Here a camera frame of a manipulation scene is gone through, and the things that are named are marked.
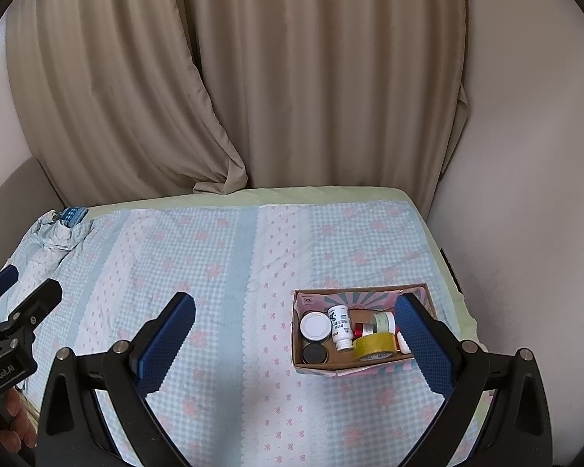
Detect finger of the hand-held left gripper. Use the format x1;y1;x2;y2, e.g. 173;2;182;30
0;265;20;308
0;278;63;347

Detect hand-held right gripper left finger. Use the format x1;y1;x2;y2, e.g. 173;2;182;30
36;292;197;467

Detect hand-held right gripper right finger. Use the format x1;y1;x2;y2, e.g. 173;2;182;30
394;293;554;467

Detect green thread spool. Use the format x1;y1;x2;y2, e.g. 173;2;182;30
371;311;396;335

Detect yellow tape roll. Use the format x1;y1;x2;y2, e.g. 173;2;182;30
353;332;399;362

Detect cardboard box with pink lining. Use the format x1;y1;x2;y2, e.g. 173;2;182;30
292;282;439;379

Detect white jar with black lid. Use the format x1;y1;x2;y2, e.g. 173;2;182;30
301;342;328;365

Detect person's left hand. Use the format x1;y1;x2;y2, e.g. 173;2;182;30
0;388;38;451

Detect grey headboard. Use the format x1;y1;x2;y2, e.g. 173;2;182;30
0;156;66;289

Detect white bottle with blue label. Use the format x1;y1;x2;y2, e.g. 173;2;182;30
327;305;355;352

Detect blue checkered printed blanket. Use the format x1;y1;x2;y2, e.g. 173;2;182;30
2;202;492;467

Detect blue patterned packet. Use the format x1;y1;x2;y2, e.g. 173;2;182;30
58;207;88;227

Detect pale green bed sheet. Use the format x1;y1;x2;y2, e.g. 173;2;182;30
80;185;478;351

